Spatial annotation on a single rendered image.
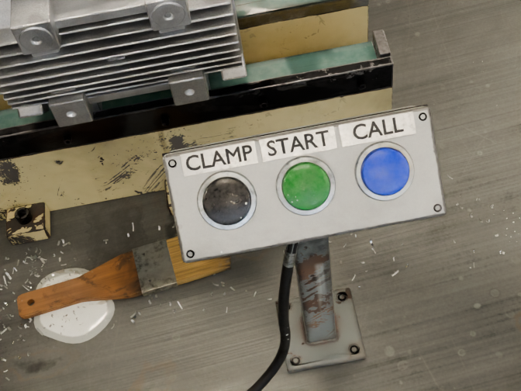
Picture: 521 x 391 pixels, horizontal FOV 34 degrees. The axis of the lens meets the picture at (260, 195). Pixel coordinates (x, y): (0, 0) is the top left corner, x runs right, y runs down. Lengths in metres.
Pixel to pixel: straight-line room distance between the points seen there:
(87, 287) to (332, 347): 0.24
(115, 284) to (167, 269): 0.05
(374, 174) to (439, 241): 0.30
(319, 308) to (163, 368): 0.16
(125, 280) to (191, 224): 0.29
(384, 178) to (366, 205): 0.02
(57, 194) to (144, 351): 0.19
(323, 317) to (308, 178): 0.22
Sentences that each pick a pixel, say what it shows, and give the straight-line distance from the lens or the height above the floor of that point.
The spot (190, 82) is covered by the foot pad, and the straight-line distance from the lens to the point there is 0.71.
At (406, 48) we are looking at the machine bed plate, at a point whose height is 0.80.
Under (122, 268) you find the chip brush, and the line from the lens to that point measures 0.83.
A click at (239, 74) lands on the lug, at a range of 0.74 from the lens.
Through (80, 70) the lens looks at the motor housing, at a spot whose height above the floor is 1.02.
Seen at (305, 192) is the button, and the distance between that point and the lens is 0.53.
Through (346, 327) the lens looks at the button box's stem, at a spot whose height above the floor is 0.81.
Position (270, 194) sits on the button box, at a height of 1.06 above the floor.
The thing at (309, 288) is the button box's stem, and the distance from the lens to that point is 0.67.
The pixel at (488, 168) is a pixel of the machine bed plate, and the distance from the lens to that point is 0.87.
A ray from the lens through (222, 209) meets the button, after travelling 0.53.
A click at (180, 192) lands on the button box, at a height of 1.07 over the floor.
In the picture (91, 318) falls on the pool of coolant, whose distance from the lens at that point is 0.82.
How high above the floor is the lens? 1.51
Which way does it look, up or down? 57 degrees down
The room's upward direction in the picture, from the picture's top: 11 degrees counter-clockwise
